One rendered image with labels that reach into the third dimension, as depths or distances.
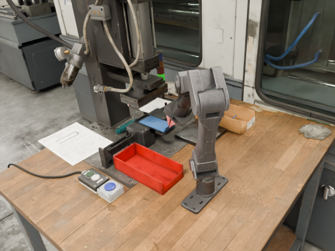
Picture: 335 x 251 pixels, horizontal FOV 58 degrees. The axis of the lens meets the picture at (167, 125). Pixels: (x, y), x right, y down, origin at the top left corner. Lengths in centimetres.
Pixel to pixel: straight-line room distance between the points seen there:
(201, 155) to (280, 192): 32
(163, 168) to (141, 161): 10
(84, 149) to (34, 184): 25
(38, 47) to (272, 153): 354
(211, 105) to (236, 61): 93
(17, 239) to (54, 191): 124
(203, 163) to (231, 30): 90
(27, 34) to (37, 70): 46
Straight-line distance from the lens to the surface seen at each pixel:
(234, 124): 136
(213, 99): 80
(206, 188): 103
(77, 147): 140
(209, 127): 85
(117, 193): 109
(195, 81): 81
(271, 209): 105
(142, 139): 127
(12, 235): 246
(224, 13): 170
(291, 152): 131
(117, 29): 119
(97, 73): 139
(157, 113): 138
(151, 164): 120
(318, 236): 201
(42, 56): 434
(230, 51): 172
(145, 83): 120
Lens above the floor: 165
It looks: 31 degrees down
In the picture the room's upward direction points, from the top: 5 degrees counter-clockwise
